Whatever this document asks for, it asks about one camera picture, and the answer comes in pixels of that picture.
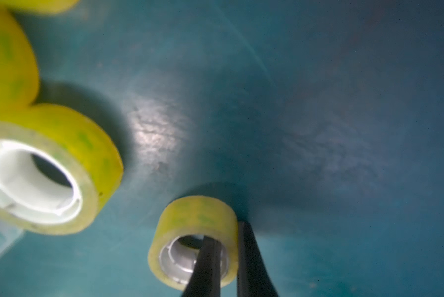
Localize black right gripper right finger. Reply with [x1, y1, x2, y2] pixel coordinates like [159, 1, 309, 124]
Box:
[237, 222, 278, 297]

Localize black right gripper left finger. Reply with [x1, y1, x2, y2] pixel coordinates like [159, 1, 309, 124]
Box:
[182, 237, 222, 297]

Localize transparent tape roll one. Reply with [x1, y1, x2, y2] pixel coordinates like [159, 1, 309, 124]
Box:
[148, 196, 239, 291]

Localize transparent tape roll two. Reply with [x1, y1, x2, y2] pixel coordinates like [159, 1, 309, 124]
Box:
[0, 104, 124, 235]

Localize transparent tape roll four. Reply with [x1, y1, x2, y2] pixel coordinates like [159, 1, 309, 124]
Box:
[0, 7, 39, 112]

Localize transparent tape roll three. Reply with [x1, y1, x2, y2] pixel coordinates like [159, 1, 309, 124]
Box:
[0, 0, 80, 14]

